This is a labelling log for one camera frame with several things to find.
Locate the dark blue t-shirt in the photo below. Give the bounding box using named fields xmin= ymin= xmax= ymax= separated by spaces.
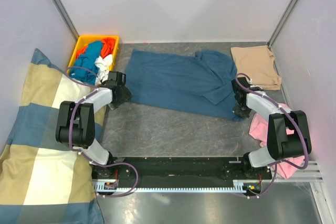
xmin=125 ymin=49 xmax=244 ymax=122

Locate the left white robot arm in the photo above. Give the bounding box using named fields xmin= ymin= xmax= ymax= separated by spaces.
xmin=56 ymin=71 xmax=132 ymax=178

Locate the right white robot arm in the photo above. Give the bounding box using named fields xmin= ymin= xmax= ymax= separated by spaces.
xmin=232 ymin=73 xmax=312 ymax=179

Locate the folded beige t-shirt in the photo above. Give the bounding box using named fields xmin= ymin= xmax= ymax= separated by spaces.
xmin=231 ymin=46 xmax=281 ymax=91

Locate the teal t-shirt in bin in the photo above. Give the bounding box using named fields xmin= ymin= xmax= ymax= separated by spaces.
xmin=69 ymin=40 xmax=103 ymax=85

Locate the orange t-shirt in bin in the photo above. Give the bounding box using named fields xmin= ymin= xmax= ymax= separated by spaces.
xmin=76 ymin=37 xmax=116 ymax=59

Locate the pink t-shirt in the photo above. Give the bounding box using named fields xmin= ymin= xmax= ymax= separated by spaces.
xmin=249 ymin=113 xmax=305 ymax=179

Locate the yellow plastic bin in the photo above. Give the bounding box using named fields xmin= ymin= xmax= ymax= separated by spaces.
xmin=67 ymin=35 xmax=119 ymax=87

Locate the blue beige checkered pillow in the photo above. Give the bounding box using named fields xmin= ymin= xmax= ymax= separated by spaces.
xmin=1 ymin=49 xmax=103 ymax=223

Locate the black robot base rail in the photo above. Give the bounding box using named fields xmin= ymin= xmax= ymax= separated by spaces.
xmin=92 ymin=157 xmax=272 ymax=186

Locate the grey slotted cable duct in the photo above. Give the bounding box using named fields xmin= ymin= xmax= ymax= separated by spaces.
xmin=92 ymin=179 xmax=262 ymax=195

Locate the left aluminium corner post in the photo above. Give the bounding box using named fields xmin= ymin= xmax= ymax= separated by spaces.
xmin=52 ymin=0 xmax=79 ymax=41

